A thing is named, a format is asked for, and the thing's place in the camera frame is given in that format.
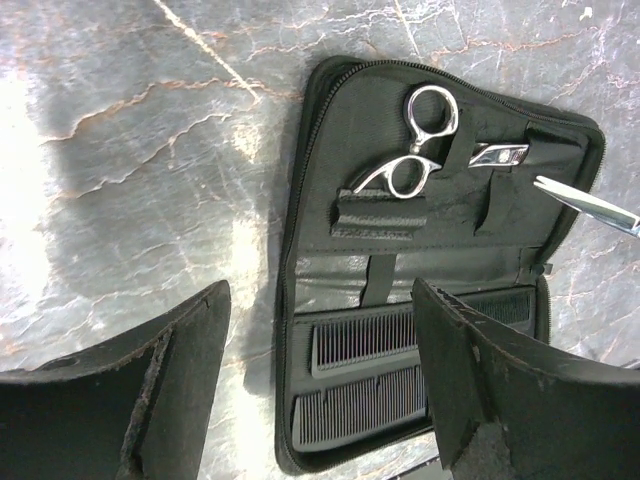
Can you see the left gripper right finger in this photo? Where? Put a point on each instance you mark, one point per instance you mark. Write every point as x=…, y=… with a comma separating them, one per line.
x=506, y=406

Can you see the black tool case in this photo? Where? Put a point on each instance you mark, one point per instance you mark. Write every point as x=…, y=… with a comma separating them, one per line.
x=403, y=171

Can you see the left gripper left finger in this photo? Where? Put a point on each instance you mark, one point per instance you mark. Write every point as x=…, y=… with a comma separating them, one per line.
x=136, y=406

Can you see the black comb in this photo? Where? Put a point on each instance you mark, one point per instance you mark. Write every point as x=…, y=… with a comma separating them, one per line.
x=347, y=341
x=348, y=413

